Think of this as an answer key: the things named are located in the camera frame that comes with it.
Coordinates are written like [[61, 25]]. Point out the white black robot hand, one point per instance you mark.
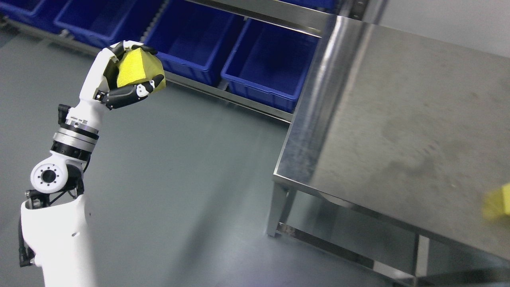
[[99, 91]]

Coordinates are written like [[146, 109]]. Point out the yellow foam block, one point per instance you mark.
[[138, 66], [496, 203]]

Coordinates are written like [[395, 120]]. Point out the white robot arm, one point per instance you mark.
[[53, 231]]

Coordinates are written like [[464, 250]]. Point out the blue bin middle shelf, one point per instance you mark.
[[194, 41]]

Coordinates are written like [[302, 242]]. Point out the blue bin right of middle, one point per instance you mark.
[[269, 64]]

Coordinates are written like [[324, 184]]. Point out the blue bin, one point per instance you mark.
[[269, 64], [101, 23]]

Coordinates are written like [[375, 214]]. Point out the metal shelf rack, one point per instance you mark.
[[37, 16]]

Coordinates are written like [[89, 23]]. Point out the blue bin upper left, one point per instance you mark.
[[101, 23]]

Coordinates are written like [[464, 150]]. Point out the stainless steel table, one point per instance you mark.
[[407, 129]]

